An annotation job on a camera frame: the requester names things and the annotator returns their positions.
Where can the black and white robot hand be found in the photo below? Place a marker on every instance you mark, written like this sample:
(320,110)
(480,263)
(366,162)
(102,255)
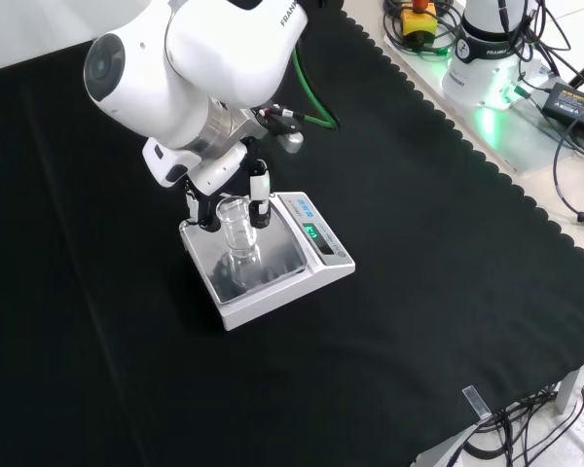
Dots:
(209,172)

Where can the clear glass beaker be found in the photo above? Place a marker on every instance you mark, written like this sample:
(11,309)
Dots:
(238,233)

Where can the white electronic balance steel pan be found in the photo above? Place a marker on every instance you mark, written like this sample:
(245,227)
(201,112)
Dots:
(292,272)

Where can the black scalloped bench cloth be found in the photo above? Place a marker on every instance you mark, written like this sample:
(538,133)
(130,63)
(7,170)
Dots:
(418,243)

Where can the yellow stop button box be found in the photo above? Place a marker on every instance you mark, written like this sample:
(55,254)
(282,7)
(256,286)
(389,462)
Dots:
(418,19)

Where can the clear tape strip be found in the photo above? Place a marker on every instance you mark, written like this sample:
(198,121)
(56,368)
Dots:
(476,401)

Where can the black power adapter brick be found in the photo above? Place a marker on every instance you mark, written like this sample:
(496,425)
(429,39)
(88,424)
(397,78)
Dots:
(572,103)

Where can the white table leg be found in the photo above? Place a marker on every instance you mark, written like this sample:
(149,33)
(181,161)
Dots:
(568,391)

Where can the grey metal base plate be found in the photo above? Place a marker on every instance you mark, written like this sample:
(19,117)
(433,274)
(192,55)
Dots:
(525,146)

